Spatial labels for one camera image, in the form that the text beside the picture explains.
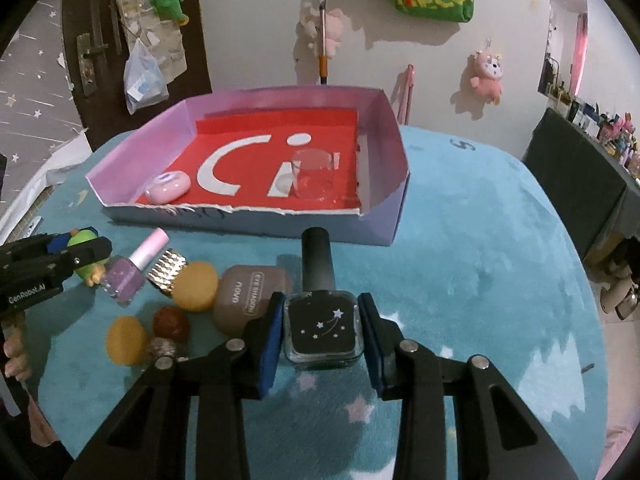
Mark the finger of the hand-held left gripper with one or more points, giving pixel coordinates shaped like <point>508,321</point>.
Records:
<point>80,259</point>
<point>52,243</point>

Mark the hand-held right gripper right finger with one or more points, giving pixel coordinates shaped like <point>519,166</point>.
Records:
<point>375,350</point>

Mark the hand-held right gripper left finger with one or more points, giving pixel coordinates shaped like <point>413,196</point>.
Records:
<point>267,350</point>

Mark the green toy figure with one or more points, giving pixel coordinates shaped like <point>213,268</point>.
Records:
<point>85,240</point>

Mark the purple nail polish bottle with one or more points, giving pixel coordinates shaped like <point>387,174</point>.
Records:
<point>124,280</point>

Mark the black nail polish bottle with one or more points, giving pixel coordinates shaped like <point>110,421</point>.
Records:
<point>322,327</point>

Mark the purple cardboard box red lining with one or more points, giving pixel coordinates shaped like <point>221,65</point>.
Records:
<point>382,200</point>

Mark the person's left hand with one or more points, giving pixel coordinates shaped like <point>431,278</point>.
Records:
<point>14,355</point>

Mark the small yellow round sponge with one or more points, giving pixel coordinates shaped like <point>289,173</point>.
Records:
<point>126,340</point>

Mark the large yellow round sponge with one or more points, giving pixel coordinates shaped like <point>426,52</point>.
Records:
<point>196,287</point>

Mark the brown ball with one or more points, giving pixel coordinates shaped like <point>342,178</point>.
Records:
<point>171,324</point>

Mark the glitter ball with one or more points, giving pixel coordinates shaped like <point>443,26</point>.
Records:
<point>161,349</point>

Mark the grey star printed cloth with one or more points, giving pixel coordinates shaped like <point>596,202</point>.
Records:
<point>35,85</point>

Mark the clear glass cup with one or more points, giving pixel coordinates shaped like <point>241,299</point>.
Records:
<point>313,175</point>

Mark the clear plastic bag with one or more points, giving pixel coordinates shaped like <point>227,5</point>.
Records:
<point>144,82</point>

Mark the dark wooden door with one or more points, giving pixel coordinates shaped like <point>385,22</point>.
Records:
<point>92,5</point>

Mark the white hanging paper organizer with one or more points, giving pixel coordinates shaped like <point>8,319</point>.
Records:
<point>135,10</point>

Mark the white rounded object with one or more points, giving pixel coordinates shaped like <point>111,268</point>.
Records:
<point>620,295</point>

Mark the pink sticks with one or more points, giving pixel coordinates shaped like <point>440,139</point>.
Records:
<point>406,92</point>

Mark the dark cloth covered table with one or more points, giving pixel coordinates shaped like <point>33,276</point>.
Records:
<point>570,175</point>

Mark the green plush toy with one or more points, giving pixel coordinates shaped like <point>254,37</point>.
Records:
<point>169,0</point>

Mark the pink horned plush toy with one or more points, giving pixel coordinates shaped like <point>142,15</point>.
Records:
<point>486,72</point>

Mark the small pink plush toy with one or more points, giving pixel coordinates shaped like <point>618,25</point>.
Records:
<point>335,30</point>

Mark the white plush toy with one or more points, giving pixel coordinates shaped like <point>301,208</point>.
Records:
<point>309,25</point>

